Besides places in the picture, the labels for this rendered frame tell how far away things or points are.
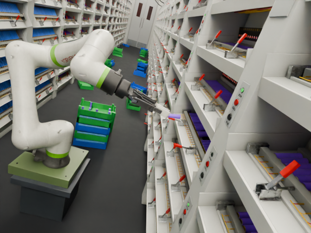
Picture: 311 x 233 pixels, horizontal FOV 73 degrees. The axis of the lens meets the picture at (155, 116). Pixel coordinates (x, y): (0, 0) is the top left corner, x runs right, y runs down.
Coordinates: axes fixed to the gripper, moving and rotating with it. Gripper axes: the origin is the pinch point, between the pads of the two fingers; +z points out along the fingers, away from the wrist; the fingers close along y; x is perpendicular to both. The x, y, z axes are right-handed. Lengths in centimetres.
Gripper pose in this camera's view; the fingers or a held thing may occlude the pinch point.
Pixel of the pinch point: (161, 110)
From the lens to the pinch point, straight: 89.7
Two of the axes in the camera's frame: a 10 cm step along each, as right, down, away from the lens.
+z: 8.5, 4.7, 2.3
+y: -0.2, -4.1, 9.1
